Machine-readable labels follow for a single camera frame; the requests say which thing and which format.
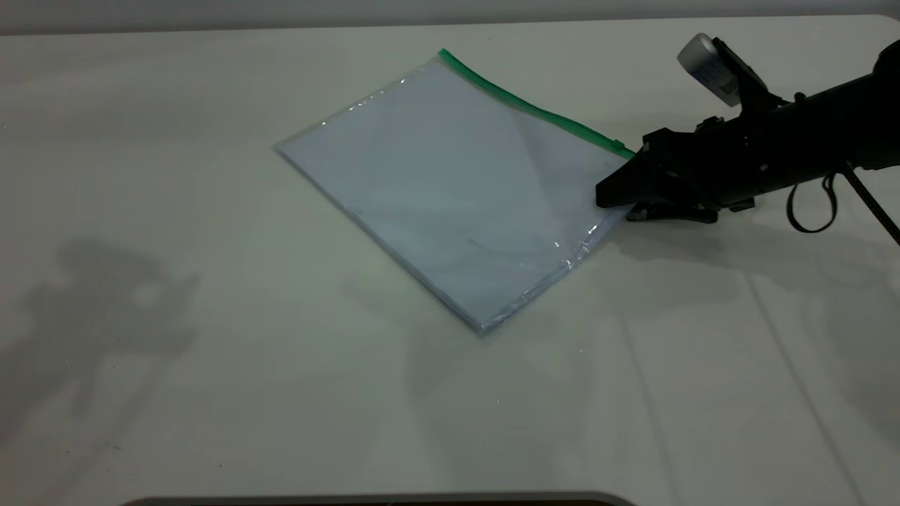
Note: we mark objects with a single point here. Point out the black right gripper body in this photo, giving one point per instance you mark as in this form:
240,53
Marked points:
731,158

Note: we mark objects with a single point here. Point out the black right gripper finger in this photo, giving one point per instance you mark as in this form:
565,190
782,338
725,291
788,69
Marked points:
671,213
633,183

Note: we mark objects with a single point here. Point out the clear zip bag green zipper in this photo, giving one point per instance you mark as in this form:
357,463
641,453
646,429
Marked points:
520,105

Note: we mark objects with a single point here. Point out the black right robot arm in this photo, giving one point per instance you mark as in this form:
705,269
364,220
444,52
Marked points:
851,119

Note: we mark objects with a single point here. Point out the dark curved base edge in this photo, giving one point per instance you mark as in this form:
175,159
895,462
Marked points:
380,501

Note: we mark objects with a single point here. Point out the silver wrist camera black mount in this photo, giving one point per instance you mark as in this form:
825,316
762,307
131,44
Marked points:
714,67

